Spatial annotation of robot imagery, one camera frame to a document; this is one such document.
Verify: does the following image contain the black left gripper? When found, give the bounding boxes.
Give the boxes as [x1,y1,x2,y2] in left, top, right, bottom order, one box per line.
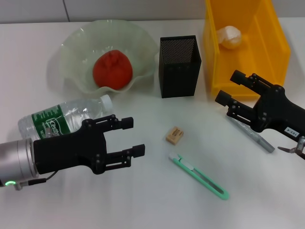
[33,114,146,175]

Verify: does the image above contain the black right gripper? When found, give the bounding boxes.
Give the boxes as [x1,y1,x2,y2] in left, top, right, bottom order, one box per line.
[214,69,305,144]

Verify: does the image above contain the white paper ball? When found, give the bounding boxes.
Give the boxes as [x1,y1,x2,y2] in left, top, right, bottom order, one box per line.
[215,25,243,50]

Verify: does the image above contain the red orange fruit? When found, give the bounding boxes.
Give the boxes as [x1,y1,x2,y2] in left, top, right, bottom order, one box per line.
[92,49,133,90]

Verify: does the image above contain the clear green-label water bottle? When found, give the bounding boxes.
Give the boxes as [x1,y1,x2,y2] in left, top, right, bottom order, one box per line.
[18,94,113,142]

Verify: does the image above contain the tan rubber eraser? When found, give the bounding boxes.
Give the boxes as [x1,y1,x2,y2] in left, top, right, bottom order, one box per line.
[165,125,185,146]

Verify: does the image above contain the black mesh pen holder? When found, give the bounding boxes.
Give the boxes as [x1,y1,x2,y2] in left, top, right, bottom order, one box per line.
[158,35,202,99]

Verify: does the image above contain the grey marker pen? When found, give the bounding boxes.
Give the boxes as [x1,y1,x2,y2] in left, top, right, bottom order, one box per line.
[226,115,275,153]

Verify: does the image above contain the mint green utility knife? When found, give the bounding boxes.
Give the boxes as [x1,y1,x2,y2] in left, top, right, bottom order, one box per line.
[168,153,230,200]

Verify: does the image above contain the pale green glass fruit plate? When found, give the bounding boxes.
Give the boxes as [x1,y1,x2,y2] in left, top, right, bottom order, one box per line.
[58,19,160,97]

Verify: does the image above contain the yellow plastic storage bin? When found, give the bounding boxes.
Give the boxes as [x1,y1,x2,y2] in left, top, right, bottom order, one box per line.
[202,0,291,101]

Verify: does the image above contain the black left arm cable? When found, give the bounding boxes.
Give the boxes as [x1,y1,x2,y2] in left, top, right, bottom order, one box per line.
[14,127,58,191]

